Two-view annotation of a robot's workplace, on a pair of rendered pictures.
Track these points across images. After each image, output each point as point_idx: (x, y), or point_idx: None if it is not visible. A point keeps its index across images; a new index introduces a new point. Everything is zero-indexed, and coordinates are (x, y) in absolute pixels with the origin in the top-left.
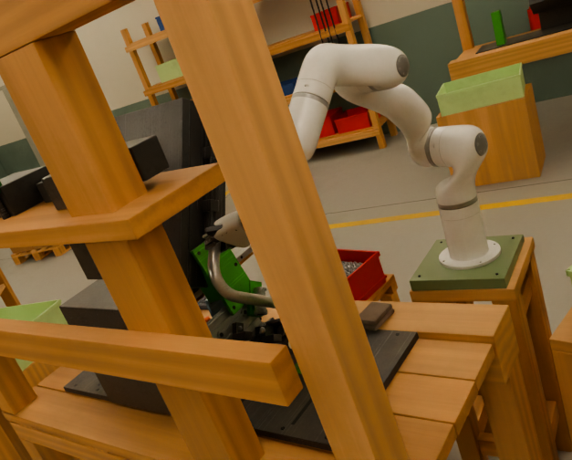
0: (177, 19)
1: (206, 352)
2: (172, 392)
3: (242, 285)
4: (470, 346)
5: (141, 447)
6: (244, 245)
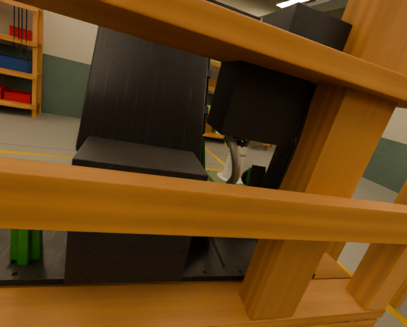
0: None
1: None
2: (297, 250)
3: None
4: None
5: (165, 322)
6: (252, 145)
